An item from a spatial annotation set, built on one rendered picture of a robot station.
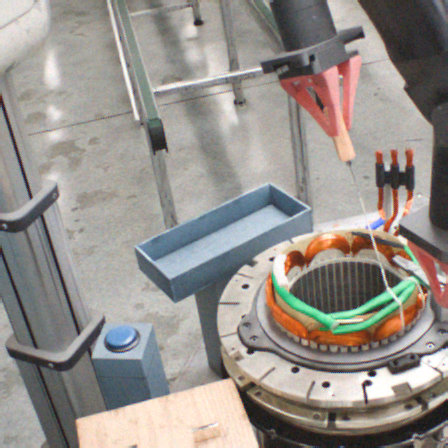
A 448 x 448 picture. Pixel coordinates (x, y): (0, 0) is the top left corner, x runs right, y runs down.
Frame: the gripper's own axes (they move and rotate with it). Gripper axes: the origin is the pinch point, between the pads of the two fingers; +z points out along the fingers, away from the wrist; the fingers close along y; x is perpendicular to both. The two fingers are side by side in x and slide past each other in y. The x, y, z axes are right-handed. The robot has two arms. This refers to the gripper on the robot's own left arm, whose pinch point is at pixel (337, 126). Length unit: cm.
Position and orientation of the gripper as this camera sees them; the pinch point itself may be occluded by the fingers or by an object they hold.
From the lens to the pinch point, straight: 87.3
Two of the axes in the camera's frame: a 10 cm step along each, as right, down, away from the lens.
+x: -6.3, 0.0, 7.7
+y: 7.0, -4.3, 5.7
